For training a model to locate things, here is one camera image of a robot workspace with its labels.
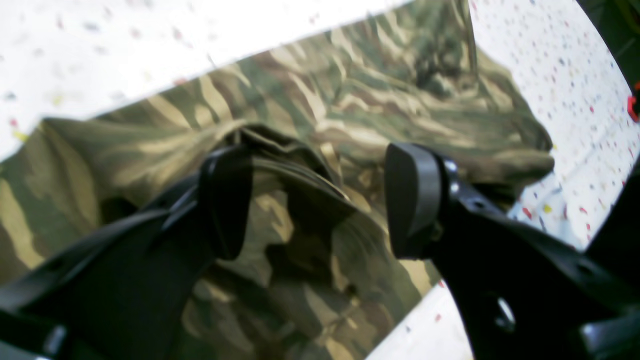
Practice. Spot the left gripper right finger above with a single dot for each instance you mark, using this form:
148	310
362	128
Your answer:
521	293

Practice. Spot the terrazzo patterned table cloth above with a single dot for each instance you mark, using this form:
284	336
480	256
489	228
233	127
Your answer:
107	55

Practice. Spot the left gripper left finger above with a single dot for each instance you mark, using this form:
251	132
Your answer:
119	293

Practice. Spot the red right edge clamp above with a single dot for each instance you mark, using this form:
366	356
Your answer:
633	108

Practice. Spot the camouflage T-shirt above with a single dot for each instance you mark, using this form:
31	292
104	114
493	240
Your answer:
316	279

